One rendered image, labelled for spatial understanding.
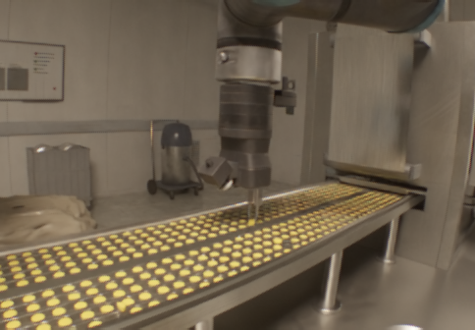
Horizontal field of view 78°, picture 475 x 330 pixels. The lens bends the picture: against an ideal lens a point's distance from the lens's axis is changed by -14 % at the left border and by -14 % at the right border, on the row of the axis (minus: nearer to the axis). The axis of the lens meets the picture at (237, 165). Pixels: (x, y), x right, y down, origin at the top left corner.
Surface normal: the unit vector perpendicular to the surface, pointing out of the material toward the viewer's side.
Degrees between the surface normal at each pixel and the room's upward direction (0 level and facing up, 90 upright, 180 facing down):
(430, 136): 90
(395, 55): 90
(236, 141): 98
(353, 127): 90
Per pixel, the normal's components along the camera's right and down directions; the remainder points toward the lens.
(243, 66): -0.21, 0.15
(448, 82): -0.72, 0.08
